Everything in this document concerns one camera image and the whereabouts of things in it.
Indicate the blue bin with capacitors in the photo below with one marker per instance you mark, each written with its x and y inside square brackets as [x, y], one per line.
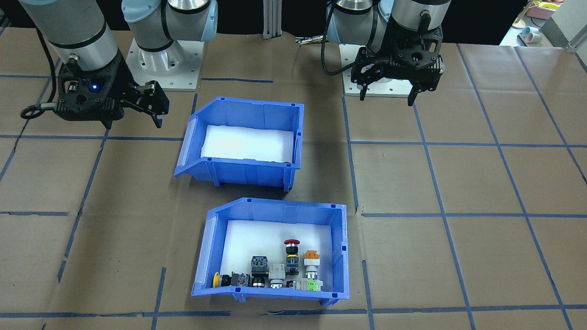
[247, 172]

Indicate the blue bin with buttons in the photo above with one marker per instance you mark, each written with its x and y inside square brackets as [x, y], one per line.
[275, 208]

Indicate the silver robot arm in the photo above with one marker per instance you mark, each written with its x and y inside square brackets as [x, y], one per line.
[412, 9]
[69, 23]

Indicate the yellow push button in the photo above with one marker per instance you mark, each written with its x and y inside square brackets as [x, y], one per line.
[227, 279]

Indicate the red mushroom stop button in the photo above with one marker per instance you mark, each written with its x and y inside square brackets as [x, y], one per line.
[292, 256]

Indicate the orange cap white button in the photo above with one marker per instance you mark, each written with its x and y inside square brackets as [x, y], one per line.
[311, 263]

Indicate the white grey push button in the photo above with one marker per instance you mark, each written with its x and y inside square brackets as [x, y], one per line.
[277, 272]

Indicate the silver metal connector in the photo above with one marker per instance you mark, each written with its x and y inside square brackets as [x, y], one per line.
[312, 40]

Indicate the white foam pad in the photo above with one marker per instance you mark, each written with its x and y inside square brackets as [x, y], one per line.
[257, 238]
[247, 142]

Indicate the wooden stand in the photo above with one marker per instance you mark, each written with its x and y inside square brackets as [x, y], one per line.
[519, 22]

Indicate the light blue cup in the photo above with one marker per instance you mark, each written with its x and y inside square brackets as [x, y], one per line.
[532, 34]

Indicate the small green contact block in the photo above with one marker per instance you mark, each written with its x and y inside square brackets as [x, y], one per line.
[313, 285]

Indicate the white square base plate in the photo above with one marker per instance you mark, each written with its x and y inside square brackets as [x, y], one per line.
[183, 78]
[387, 90]

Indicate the aluminium profile post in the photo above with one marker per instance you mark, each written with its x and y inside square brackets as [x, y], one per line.
[272, 18]

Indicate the aluminium frame bar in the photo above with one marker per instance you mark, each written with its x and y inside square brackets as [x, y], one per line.
[577, 46]

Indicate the black switch with green block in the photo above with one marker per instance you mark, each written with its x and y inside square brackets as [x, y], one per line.
[259, 268]

